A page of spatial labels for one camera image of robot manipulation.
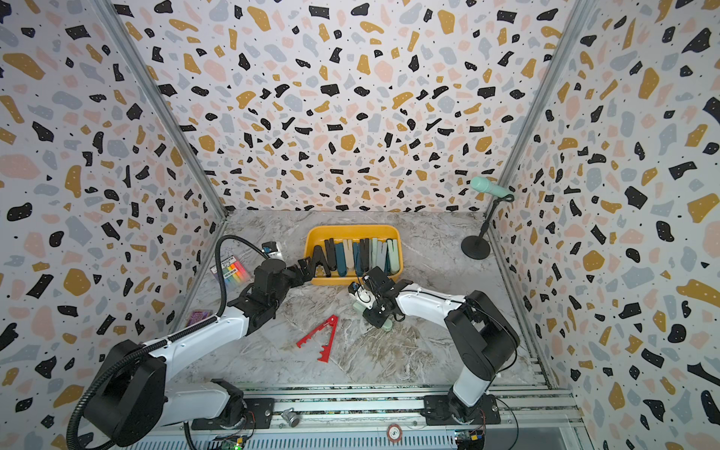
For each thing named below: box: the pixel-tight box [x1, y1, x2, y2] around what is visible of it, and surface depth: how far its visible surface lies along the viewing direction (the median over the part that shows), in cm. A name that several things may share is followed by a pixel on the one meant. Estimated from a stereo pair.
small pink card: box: [185, 309, 213, 328], surface depth 92 cm
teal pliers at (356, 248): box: [352, 241, 364, 277], surface depth 107 cm
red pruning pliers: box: [296, 314, 339, 363], surface depth 88 cm
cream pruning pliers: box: [343, 239, 355, 270], surface depth 108 cm
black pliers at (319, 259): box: [311, 244, 331, 278], surface depth 108 cm
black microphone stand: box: [461, 194, 515, 260], surface depth 112 cm
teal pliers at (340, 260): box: [334, 242, 347, 278], surface depth 105 cm
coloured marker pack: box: [210, 255, 250, 285], surface depth 102 cm
